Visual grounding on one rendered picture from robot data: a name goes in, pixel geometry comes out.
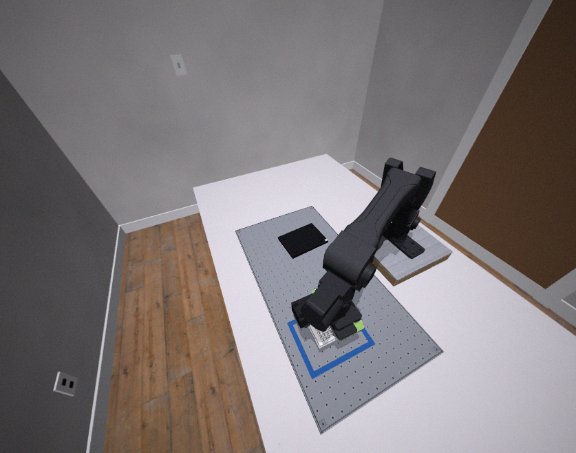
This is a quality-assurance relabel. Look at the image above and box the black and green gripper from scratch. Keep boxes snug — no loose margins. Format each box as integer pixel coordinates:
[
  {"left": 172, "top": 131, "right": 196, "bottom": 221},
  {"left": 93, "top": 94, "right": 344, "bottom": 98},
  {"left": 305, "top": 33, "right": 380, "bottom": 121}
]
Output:
[{"left": 330, "top": 298, "right": 364, "bottom": 341}]

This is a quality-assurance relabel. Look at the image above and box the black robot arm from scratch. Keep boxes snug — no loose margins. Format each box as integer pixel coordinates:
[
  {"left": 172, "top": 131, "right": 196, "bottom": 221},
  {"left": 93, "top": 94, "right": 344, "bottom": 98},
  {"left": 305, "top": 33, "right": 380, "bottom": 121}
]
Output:
[{"left": 291, "top": 158, "right": 436, "bottom": 332}]

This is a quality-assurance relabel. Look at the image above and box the blue tape outline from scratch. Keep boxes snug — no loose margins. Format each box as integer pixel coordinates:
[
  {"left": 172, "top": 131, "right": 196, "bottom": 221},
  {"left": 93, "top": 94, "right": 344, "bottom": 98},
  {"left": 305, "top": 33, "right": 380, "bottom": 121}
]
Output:
[{"left": 287, "top": 319, "right": 375, "bottom": 379}]

